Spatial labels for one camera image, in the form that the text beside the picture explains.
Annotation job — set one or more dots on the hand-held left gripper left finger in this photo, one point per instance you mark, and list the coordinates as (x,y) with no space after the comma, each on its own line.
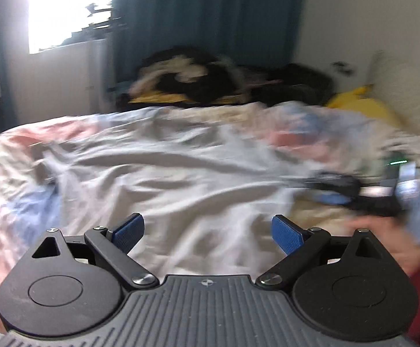
(128,232)

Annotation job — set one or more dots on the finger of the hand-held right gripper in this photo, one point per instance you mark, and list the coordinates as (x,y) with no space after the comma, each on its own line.
(334,181)
(334,199)

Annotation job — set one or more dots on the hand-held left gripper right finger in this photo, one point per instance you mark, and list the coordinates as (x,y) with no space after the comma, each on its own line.
(287,233)

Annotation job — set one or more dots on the grey garment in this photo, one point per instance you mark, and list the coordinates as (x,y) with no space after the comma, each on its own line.
(181,180)

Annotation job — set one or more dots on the pile of dark clothes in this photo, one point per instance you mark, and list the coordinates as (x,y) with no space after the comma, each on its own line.
(213,76)

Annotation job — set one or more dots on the person's right hand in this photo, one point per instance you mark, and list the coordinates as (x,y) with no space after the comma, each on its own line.
(390,242)

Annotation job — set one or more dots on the yellow pillow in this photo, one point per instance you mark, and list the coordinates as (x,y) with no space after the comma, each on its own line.
(369,108)

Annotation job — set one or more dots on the white pillow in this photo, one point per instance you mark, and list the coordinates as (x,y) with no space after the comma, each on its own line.
(408,90)

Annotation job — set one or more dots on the white patterned bed sheet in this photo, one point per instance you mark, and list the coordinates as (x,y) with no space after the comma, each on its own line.
(22,159)

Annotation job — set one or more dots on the yellow cloth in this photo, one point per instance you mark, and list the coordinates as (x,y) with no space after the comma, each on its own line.
(159,97)

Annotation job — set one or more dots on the white radiator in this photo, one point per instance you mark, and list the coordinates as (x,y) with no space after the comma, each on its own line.
(69,79)

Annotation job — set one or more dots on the blue curtain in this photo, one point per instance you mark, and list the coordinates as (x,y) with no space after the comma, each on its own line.
(210,21)

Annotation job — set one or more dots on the window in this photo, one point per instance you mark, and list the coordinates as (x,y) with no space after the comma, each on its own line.
(71,7)

